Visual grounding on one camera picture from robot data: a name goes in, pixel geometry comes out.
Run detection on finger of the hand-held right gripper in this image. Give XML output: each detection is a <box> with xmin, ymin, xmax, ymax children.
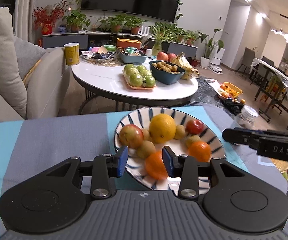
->
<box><xmin>234</xmin><ymin>127</ymin><xmax>288</xmax><ymax>137</ymax></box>
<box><xmin>222</xmin><ymin>128</ymin><xmax>252</xmax><ymax>148</ymax></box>

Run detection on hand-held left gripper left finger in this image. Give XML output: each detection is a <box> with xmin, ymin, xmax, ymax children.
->
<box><xmin>46</xmin><ymin>145</ymin><xmax>129</xmax><ymax>200</ymax></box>

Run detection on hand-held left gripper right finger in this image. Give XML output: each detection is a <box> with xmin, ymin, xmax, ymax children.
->
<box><xmin>162</xmin><ymin>145</ymin><xmax>248</xmax><ymax>200</ymax></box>

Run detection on large orange tangerine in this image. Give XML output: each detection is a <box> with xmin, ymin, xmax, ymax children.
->
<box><xmin>145</xmin><ymin>151</ymin><xmax>169</xmax><ymax>180</ymax></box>
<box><xmin>188</xmin><ymin>141</ymin><xmax>211</xmax><ymax>162</ymax></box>

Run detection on brown round fruit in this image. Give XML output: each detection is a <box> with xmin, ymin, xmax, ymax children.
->
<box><xmin>174</xmin><ymin>124</ymin><xmax>187</xmax><ymax>140</ymax></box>
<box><xmin>136</xmin><ymin>140</ymin><xmax>156</xmax><ymax>159</ymax></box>
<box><xmin>141</xmin><ymin>128</ymin><xmax>151</xmax><ymax>142</ymax></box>

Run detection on red green apple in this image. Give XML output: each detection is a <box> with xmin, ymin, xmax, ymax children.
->
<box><xmin>119</xmin><ymin>124</ymin><xmax>144</xmax><ymax>150</ymax></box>

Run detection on small green fruit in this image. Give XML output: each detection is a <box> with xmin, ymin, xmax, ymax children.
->
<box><xmin>185</xmin><ymin>135</ymin><xmax>201</xmax><ymax>148</ymax></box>

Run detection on yellow orange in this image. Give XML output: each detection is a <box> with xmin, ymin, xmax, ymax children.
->
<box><xmin>149</xmin><ymin>114</ymin><xmax>177</xmax><ymax>144</ymax></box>

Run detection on small red fruit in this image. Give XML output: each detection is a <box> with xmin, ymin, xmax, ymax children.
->
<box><xmin>186</xmin><ymin>119</ymin><xmax>204</xmax><ymax>135</ymax></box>

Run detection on striped white ceramic bowl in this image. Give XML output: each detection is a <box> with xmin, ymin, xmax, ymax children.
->
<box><xmin>114</xmin><ymin>107</ymin><xmax>227</xmax><ymax>190</ymax></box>

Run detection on glass jar with orange label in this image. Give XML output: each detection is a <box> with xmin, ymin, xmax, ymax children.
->
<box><xmin>235</xmin><ymin>105</ymin><xmax>259</xmax><ymax>130</ymax></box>

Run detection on black cloth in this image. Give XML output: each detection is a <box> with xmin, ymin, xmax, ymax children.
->
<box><xmin>221</xmin><ymin>99</ymin><xmax>244</xmax><ymax>115</ymax></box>

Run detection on yellow plastic basket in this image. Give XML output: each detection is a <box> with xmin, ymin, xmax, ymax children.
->
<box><xmin>220</xmin><ymin>81</ymin><xmax>243</xmax><ymax>98</ymax></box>

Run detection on covered dining table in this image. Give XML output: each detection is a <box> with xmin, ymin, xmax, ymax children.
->
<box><xmin>253</xmin><ymin>58</ymin><xmax>288</xmax><ymax>120</ymax></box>

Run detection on dark round side table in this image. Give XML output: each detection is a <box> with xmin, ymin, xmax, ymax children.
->
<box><xmin>191</xmin><ymin>76</ymin><xmax>246</xmax><ymax>117</ymax></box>

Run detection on white vacuum dock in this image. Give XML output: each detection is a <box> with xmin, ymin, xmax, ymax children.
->
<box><xmin>210</xmin><ymin>47</ymin><xmax>226</xmax><ymax>67</ymax></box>

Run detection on round white coffee table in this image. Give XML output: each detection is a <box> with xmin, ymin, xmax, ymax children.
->
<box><xmin>71</xmin><ymin>54</ymin><xmax>199</xmax><ymax>105</ymax></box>

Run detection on tray of green apples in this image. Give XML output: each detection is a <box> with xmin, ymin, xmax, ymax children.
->
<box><xmin>122</xmin><ymin>64</ymin><xmax>157</xmax><ymax>90</ymax></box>

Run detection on teal bowl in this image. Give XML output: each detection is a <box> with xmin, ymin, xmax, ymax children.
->
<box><xmin>149</xmin><ymin>60</ymin><xmax>186</xmax><ymax>85</ymax></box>

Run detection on bunch of bananas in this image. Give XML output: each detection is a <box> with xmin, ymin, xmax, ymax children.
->
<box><xmin>171</xmin><ymin>52</ymin><xmax>200</xmax><ymax>80</ymax></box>

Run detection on tall plant in white pot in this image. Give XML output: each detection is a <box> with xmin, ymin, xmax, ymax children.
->
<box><xmin>196</xmin><ymin>29</ymin><xmax>228</xmax><ymax>68</ymax></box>

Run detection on ceiling lamp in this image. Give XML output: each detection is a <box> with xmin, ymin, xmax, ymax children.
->
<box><xmin>271</xmin><ymin>29</ymin><xmax>288</xmax><ymax>44</ymax></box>

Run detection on pile of longans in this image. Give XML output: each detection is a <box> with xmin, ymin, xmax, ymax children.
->
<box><xmin>152</xmin><ymin>61</ymin><xmax>179</xmax><ymax>74</ymax></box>

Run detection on grey blue rectangular dish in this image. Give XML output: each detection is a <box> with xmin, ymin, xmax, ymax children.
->
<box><xmin>116</xmin><ymin>47</ymin><xmax>147</xmax><ymax>64</ymax></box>

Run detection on beige sofa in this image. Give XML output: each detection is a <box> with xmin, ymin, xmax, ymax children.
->
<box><xmin>0</xmin><ymin>7</ymin><xmax>72</xmax><ymax>140</ymax></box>

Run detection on glass plate with snacks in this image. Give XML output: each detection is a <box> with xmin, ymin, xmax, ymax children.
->
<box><xmin>80</xmin><ymin>50</ymin><xmax>118</xmax><ymax>63</ymax></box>

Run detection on potted green plant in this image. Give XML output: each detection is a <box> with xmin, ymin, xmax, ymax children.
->
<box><xmin>63</xmin><ymin>9</ymin><xmax>91</xmax><ymax>32</ymax></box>
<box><xmin>170</xmin><ymin>26</ymin><xmax>188</xmax><ymax>43</ymax></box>
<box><xmin>184</xmin><ymin>30</ymin><xmax>199</xmax><ymax>46</ymax></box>
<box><xmin>125</xmin><ymin>16</ymin><xmax>147</xmax><ymax>35</ymax></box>
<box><xmin>101</xmin><ymin>15</ymin><xmax>127</xmax><ymax>33</ymax></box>

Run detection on yellow can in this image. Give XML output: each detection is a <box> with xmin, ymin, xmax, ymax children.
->
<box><xmin>64</xmin><ymin>42</ymin><xmax>80</xmax><ymax>66</ymax></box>

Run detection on orange box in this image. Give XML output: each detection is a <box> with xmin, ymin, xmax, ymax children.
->
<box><xmin>116</xmin><ymin>38</ymin><xmax>142</xmax><ymax>49</ymax></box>

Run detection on spider plant in vase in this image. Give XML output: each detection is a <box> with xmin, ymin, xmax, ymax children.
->
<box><xmin>149</xmin><ymin>26</ymin><xmax>174</xmax><ymax>56</ymax></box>

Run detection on grey tv cabinet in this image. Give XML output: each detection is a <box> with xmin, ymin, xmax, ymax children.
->
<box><xmin>42</xmin><ymin>31</ymin><xmax>198</xmax><ymax>58</ymax></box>

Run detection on grey cushion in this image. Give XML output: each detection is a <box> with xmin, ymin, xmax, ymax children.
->
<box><xmin>14</xmin><ymin>36</ymin><xmax>46</xmax><ymax>80</ymax></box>

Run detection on beige cushion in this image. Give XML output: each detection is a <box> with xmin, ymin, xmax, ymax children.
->
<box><xmin>0</xmin><ymin>7</ymin><xmax>27</xmax><ymax>118</ymax></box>

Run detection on black television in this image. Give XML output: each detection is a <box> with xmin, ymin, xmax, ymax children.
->
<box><xmin>81</xmin><ymin>0</ymin><xmax>185</xmax><ymax>23</ymax></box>

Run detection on red flower plant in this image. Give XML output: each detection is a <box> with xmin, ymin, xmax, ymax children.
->
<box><xmin>33</xmin><ymin>0</ymin><xmax>67</xmax><ymax>35</ymax></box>

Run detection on beige curtain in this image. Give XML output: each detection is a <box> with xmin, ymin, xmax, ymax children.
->
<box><xmin>14</xmin><ymin>0</ymin><xmax>38</xmax><ymax>40</ymax></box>

